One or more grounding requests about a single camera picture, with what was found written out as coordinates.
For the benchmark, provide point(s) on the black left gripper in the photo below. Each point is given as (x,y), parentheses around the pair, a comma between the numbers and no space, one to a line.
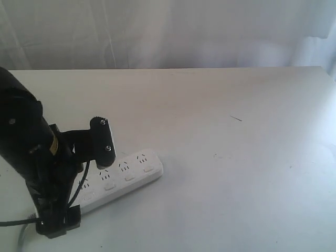
(59,163)

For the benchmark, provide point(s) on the white five-outlet power strip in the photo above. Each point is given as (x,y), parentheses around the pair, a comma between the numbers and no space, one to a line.
(124,176)

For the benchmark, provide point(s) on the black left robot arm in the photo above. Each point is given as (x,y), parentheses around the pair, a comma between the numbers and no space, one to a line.
(21,118)

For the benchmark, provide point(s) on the white backdrop curtain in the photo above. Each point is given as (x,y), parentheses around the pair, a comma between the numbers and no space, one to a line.
(167,34)

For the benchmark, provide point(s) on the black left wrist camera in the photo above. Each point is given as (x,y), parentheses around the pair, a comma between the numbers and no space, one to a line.
(104,152)

